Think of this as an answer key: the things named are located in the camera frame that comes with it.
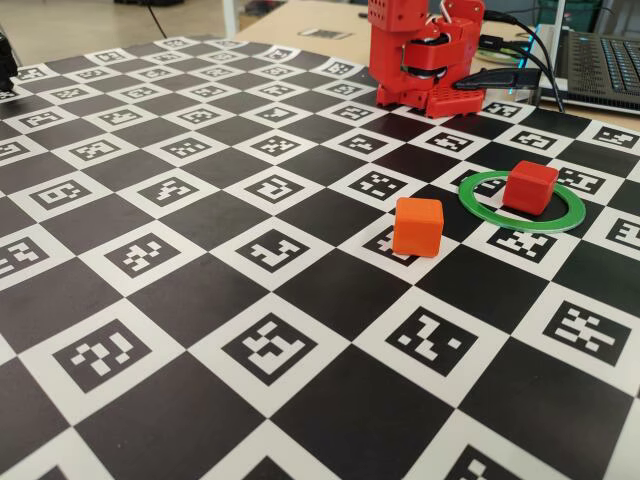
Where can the orange cube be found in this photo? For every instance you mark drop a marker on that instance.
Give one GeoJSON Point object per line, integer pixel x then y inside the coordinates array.
{"type": "Point", "coordinates": [417, 227]}

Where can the red cube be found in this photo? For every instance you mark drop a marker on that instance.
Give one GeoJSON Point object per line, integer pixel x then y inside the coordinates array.
{"type": "Point", "coordinates": [530, 192]}

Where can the red perforated robot base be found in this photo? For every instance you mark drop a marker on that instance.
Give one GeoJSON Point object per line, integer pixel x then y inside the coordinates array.
{"type": "Point", "coordinates": [450, 102]}

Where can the red robot arm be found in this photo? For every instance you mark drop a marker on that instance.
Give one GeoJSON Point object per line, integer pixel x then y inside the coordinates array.
{"type": "Point", "coordinates": [390, 40]}

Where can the black white marker checkerboard mat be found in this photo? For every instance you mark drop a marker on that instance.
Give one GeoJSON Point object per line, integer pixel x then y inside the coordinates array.
{"type": "Point", "coordinates": [320, 310]}

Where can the black white marker strip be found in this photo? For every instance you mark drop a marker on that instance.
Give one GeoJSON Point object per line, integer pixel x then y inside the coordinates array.
{"type": "Point", "coordinates": [325, 34]}

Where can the white table leg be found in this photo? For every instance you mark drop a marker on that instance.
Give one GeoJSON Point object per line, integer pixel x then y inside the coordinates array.
{"type": "Point", "coordinates": [230, 17]}

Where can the black power plug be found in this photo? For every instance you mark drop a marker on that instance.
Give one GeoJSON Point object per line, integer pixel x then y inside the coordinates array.
{"type": "Point", "coordinates": [500, 79]}

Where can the green white disc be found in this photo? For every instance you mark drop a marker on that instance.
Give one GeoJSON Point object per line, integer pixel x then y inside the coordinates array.
{"type": "Point", "coordinates": [495, 56]}

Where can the grey laptop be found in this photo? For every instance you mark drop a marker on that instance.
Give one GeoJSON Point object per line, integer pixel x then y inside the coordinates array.
{"type": "Point", "coordinates": [600, 65]}

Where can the black stand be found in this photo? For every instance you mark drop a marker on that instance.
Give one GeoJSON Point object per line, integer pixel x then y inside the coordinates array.
{"type": "Point", "coordinates": [6, 60]}

